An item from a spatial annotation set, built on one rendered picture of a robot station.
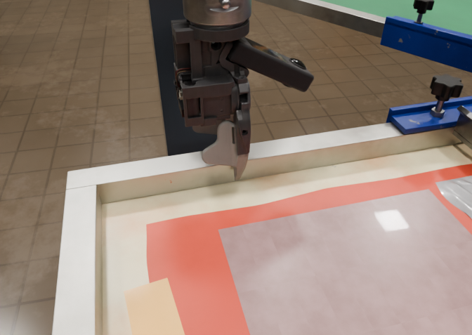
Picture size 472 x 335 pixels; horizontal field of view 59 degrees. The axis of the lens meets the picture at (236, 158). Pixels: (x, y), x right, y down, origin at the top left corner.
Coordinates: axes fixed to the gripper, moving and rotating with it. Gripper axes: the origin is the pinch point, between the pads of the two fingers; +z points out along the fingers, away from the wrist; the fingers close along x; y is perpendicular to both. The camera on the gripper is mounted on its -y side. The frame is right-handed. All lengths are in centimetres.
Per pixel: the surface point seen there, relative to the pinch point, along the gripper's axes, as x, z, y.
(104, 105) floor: -199, 98, 35
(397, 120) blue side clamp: -0.5, -1.9, -25.7
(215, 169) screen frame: 1.9, -0.1, 3.4
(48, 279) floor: -68, 98, 57
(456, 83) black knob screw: 0.9, -7.8, -32.9
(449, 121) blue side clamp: 1.8, -1.9, -33.0
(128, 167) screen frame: -0.6, -0.8, 14.8
